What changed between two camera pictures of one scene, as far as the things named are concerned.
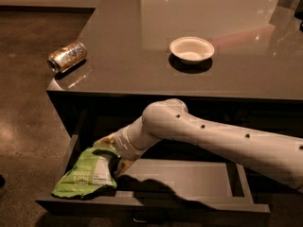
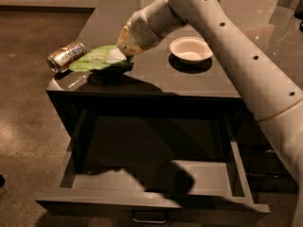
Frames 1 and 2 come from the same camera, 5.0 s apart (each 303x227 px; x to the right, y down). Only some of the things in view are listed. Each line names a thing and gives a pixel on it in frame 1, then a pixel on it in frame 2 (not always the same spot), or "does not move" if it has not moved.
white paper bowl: x=191 y=49 does not move
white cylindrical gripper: x=120 y=143 to x=142 y=32
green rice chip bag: x=92 y=173 to x=101 y=59
